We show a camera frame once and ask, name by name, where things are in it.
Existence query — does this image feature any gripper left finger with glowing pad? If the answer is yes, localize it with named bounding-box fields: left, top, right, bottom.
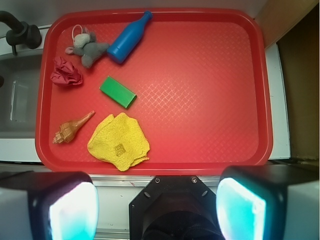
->
left=0, top=171, right=99, bottom=240

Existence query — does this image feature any green rectangular block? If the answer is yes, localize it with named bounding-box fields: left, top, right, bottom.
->
left=99, top=76, right=137, bottom=109

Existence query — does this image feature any grey plush mouse toy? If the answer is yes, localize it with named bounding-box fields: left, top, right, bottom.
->
left=65, top=24, right=110, bottom=69

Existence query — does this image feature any black sink faucet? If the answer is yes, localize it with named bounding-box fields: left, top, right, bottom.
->
left=0, top=10, right=42, bottom=56

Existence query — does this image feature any brown spiral sea shell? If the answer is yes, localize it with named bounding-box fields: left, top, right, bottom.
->
left=52, top=110, right=95, bottom=144

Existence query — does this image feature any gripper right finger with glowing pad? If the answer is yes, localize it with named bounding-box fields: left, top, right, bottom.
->
left=216, top=165, right=320, bottom=240

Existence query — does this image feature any crumpled red paper ball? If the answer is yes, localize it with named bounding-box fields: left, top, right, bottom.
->
left=50, top=56, right=83, bottom=87

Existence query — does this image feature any blue plastic bottle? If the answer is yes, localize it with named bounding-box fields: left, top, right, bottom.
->
left=107, top=10, right=153, bottom=64

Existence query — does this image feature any red plastic tray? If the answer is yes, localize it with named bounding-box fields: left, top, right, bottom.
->
left=35, top=8, right=273, bottom=176

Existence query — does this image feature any yellow knitted cloth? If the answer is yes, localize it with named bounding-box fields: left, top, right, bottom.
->
left=87, top=112, right=150, bottom=172

